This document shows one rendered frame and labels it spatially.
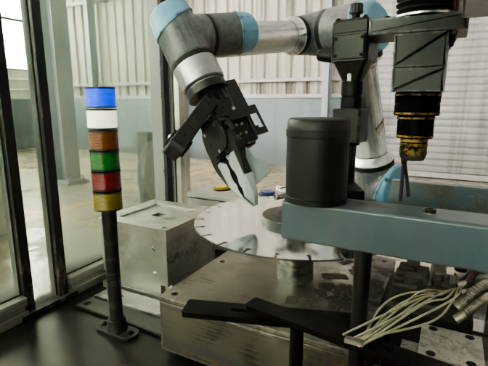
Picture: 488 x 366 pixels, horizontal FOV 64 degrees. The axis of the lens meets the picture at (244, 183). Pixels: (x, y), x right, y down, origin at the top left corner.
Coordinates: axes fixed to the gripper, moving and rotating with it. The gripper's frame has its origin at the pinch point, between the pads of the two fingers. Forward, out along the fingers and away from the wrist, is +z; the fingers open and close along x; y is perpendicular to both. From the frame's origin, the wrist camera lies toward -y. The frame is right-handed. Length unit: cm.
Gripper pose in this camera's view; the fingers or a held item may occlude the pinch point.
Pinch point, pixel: (248, 200)
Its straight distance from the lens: 62.3
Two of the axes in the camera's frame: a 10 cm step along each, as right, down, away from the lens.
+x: -4.5, 3.3, 8.3
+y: 7.8, -3.1, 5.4
